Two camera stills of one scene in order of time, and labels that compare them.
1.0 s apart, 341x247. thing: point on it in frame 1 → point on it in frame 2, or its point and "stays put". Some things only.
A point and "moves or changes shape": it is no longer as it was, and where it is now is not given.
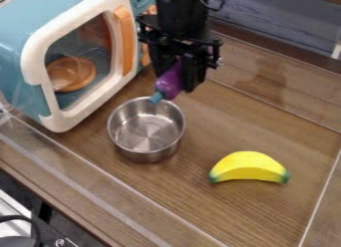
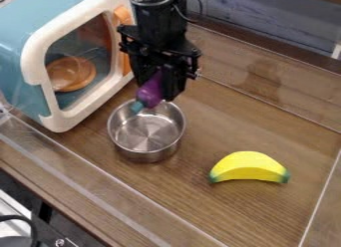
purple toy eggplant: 170,83 moves or changes shape
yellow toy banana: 248,164 stays put
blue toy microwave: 71,54 stays put
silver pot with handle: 148,129 stays put
